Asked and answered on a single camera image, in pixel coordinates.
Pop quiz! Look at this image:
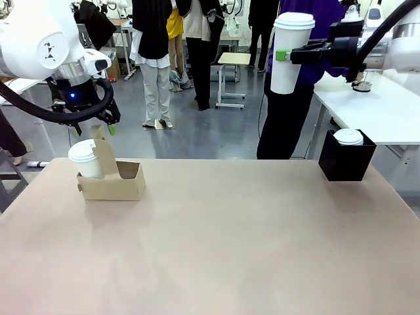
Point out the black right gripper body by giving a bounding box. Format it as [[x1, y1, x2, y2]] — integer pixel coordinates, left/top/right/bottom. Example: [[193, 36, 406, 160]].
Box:
[[326, 36, 361, 69]]

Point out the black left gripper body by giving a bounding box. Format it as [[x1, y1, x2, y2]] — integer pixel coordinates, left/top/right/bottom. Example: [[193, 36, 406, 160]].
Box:
[[51, 77, 105, 127]]

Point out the tall white lidded paper cup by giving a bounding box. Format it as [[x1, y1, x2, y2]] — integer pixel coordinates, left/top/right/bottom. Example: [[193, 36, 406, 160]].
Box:
[[270, 12, 316, 96]]

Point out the short white lidded paper cup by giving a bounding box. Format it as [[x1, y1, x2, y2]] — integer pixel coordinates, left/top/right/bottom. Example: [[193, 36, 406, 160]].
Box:
[[68, 138, 106, 180]]

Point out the brown cardboard cup carrier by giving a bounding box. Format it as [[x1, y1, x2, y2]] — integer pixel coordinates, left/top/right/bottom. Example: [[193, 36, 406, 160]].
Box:
[[76, 124, 147, 201]]

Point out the cardboard box on floor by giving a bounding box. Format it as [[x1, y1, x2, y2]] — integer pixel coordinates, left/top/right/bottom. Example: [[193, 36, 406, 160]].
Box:
[[104, 54, 122, 82]]

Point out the person in dark clothes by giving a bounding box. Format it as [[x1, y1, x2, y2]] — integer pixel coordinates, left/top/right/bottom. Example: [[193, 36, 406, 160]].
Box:
[[247, 0, 280, 74]]

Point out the large white table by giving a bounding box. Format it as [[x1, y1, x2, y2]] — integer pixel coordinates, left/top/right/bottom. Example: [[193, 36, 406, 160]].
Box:
[[312, 70, 420, 167]]

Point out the small beige rolling side table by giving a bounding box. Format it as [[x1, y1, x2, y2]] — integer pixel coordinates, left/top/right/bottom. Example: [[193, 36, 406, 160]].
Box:
[[215, 52, 253, 111]]

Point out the person in purple sweater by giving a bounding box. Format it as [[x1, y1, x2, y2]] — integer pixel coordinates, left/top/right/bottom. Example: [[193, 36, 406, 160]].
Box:
[[256, 0, 366, 161]]

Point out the black jacket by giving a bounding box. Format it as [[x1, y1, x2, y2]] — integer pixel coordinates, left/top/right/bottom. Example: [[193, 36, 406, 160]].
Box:
[[72, 0, 118, 52]]

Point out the person in black top, grey trousers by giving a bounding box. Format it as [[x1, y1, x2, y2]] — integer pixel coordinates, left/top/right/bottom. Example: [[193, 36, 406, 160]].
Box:
[[129, 0, 175, 129]]

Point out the person in black and cream coat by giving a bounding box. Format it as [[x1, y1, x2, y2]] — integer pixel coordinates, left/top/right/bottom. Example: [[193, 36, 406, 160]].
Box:
[[176, 0, 226, 112]]

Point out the black square box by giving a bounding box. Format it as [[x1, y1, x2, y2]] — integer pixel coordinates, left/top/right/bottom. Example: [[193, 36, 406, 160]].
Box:
[[318, 129, 377, 182]]

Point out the person in yellow top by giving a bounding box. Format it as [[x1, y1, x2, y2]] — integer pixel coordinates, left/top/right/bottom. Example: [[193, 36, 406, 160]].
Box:
[[166, 6, 195, 90]]

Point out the black sleeved left arm cable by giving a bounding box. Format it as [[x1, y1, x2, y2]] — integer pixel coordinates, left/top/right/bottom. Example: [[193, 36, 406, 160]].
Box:
[[0, 77, 115, 126]]

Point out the black sleeved arm cable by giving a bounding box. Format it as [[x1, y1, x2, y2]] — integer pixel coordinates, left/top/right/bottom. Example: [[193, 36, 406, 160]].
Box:
[[346, 0, 420, 83], [0, 77, 115, 126]]

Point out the black sleeved right arm cable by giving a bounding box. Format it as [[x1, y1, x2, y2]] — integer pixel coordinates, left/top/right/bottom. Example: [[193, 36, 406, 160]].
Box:
[[346, 0, 420, 83]]

